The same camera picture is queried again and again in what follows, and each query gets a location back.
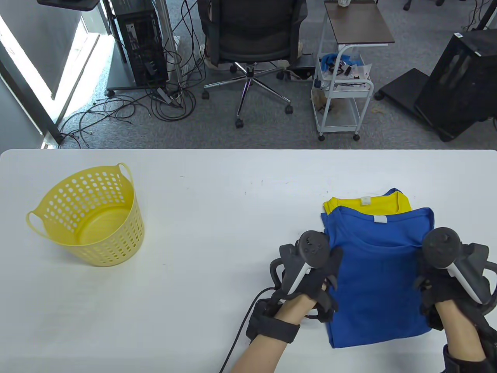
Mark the white crumpled object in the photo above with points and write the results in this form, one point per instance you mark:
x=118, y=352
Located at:
x=343, y=2

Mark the person's left forearm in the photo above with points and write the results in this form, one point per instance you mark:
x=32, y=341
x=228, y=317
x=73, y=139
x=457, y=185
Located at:
x=264, y=353

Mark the yellow t-shirt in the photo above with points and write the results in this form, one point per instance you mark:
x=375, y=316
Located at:
x=349, y=204

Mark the person's right hand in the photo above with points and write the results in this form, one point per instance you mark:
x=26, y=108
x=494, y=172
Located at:
x=442, y=287

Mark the black chair base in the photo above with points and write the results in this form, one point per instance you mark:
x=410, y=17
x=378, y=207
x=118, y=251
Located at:
x=407, y=5

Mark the brown top side table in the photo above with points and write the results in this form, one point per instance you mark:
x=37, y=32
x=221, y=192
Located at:
x=357, y=23

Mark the grey rolling desk base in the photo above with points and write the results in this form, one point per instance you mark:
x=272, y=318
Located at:
x=120, y=74

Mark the black stand pole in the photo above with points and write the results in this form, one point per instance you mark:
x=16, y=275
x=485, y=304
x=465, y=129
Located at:
x=487, y=15

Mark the brown bag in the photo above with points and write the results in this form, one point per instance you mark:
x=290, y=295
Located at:
x=320, y=99

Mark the grey power strip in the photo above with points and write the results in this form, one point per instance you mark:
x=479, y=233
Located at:
x=164, y=95

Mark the yellow perforated laundry basket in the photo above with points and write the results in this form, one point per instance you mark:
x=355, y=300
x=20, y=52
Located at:
x=116, y=244

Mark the blue cloth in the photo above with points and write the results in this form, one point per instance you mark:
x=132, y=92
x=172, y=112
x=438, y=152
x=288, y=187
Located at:
x=330, y=60

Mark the person's left hand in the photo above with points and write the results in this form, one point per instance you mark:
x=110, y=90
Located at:
x=322, y=276

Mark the black desk top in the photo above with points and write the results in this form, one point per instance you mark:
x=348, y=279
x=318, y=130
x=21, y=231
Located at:
x=66, y=3

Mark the clear bag of papers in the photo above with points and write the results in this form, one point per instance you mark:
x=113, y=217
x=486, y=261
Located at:
x=359, y=72

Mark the black floor box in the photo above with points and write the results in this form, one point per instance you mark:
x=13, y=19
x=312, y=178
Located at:
x=304, y=72

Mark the black wheeled platform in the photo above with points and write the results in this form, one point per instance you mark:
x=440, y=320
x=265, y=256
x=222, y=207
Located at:
x=404, y=85

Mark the black window frame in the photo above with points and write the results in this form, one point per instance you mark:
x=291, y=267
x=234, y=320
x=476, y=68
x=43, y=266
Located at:
x=27, y=98

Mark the black computer case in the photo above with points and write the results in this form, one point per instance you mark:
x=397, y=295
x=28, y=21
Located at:
x=458, y=89

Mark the blue t-shirt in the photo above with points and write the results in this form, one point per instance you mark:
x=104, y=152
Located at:
x=376, y=279
x=394, y=191

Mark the black mesh office chair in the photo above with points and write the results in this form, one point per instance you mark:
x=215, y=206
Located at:
x=252, y=39

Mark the grey handheld controller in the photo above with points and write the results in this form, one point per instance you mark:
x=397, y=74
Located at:
x=440, y=244
x=312, y=248

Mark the black computer tower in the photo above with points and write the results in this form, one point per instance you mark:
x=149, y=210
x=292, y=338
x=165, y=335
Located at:
x=141, y=46

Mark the white rolling utility cart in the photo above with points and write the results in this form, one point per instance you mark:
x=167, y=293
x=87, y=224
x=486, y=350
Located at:
x=337, y=129

